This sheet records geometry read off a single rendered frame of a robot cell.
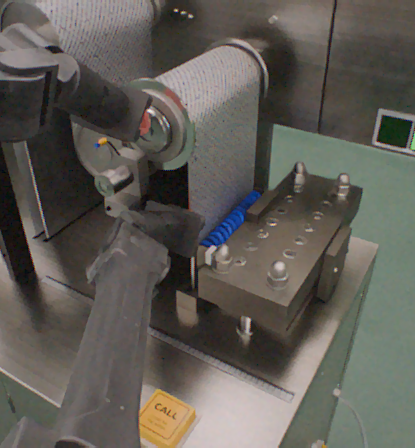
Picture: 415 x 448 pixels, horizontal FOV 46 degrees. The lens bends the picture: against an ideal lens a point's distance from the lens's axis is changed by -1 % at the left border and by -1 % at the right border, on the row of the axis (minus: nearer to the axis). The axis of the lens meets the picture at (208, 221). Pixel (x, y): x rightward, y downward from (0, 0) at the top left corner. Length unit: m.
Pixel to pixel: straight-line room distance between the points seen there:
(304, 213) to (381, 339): 1.29
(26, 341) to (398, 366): 1.53
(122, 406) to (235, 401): 0.46
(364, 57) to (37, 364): 0.77
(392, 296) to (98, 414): 2.12
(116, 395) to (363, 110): 0.74
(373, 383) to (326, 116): 1.27
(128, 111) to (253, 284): 0.34
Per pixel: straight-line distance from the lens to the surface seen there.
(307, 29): 0.96
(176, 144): 0.74
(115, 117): 0.62
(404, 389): 2.06
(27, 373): 0.89
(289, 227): 0.92
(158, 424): 0.76
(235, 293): 0.80
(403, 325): 2.28
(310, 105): 1.00
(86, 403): 0.35
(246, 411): 0.80
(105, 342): 0.41
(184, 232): 0.75
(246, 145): 0.93
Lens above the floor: 1.57
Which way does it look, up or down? 36 degrees down
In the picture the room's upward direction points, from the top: straight up
